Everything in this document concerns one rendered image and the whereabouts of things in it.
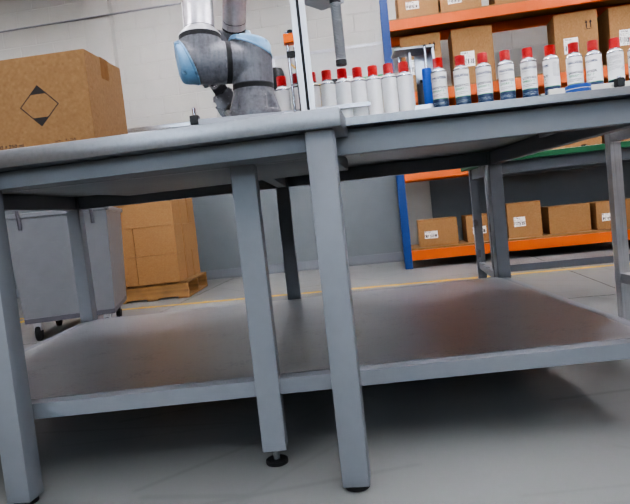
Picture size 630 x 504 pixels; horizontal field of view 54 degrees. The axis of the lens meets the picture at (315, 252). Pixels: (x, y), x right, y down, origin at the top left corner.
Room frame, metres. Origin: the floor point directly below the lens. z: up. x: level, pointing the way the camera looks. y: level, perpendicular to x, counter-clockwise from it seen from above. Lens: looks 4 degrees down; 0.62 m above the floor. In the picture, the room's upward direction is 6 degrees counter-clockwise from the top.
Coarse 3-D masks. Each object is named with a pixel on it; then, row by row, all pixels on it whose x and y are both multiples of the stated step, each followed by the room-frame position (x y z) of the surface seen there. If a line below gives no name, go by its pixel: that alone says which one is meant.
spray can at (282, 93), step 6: (276, 78) 2.10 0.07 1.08; (282, 78) 2.09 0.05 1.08; (282, 84) 2.09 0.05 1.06; (276, 90) 2.09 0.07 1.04; (282, 90) 2.08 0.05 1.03; (288, 90) 2.09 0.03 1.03; (276, 96) 2.09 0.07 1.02; (282, 96) 2.08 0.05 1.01; (288, 96) 2.09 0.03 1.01; (282, 102) 2.08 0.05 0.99; (288, 102) 2.08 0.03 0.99; (282, 108) 2.08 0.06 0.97; (288, 108) 2.08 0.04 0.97
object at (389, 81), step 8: (384, 64) 2.08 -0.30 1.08; (384, 72) 2.08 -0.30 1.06; (392, 72) 2.08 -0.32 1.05; (384, 80) 2.07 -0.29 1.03; (392, 80) 2.06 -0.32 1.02; (384, 88) 2.07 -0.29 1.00; (392, 88) 2.06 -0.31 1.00; (384, 96) 2.08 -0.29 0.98; (392, 96) 2.06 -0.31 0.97; (384, 104) 2.08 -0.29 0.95; (392, 104) 2.06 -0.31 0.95; (384, 112) 2.09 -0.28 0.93
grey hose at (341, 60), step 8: (336, 0) 1.97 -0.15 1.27; (336, 8) 1.98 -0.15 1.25; (336, 16) 1.98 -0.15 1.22; (336, 24) 1.98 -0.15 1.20; (336, 32) 1.98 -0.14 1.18; (336, 40) 1.98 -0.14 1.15; (336, 48) 1.98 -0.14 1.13; (344, 48) 1.99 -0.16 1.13; (336, 56) 1.98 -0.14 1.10; (344, 56) 1.98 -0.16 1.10; (336, 64) 1.99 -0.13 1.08; (344, 64) 1.98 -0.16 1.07
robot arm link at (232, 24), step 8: (224, 0) 1.93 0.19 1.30; (232, 0) 1.92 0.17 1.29; (240, 0) 1.93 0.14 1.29; (224, 8) 1.95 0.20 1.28; (232, 8) 1.94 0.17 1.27; (240, 8) 1.94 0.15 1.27; (224, 16) 1.97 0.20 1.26; (232, 16) 1.95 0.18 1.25; (240, 16) 1.96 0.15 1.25; (224, 24) 1.99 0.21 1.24; (232, 24) 1.97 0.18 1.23; (240, 24) 1.98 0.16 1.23; (224, 32) 2.00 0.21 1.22; (232, 32) 1.99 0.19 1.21; (240, 32) 2.00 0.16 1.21; (248, 32) 2.03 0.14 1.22; (224, 40) 2.01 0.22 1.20
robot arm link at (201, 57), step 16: (192, 0) 1.69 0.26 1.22; (208, 0) 1.71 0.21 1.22; (192, 16) 1.69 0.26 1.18; (208, 16) 1.70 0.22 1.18; (192, 32) 1.67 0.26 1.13; (208, 32) 1.68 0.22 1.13; (176, 48) 1.66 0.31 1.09; (192, 48) 1.66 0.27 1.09; (208, 48) 1.67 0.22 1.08; (224, 48) 1.68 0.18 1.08; (192, 64) 1.66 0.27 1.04; (208, 64) 1.67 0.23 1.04; (224, 64) 1.68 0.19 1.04; (192, 80) 1.69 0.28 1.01; (208, 80) 1.70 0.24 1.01; (224, 80) 1.71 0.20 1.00
